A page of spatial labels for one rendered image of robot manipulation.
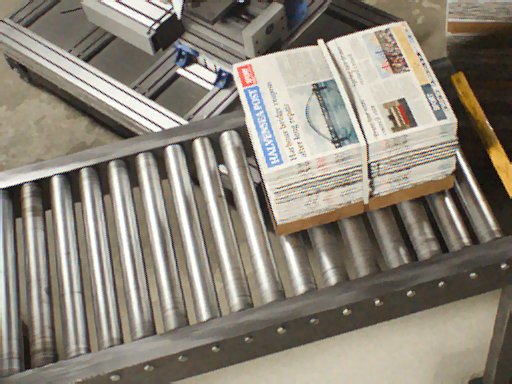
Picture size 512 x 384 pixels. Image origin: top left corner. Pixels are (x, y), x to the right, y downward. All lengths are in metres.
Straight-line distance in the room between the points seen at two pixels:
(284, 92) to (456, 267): 0.48
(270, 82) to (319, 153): 0.20
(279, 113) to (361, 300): 0.39
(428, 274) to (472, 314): 0.88
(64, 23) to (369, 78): 1.75
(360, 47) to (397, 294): 0.50
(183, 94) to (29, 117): 0.67
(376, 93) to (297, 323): 0.47
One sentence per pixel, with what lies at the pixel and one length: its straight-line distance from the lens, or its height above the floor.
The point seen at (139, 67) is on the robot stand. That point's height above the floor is 0.21.
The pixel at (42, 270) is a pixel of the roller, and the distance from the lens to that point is 1.79.
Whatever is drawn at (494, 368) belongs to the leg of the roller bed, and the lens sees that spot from 2.18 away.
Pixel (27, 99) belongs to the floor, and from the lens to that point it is 3.27.
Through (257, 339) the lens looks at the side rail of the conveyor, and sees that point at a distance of 1.63.
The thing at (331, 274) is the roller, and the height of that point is 0.80.
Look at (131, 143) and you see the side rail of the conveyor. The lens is 1.91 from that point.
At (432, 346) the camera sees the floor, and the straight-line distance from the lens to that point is 2.45.
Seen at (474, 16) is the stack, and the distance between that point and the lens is 2.29.
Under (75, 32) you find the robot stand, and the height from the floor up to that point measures 0.21.
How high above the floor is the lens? 2.23
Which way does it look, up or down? 52 degrees down
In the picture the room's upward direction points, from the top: 8 degrees counter-clockwise
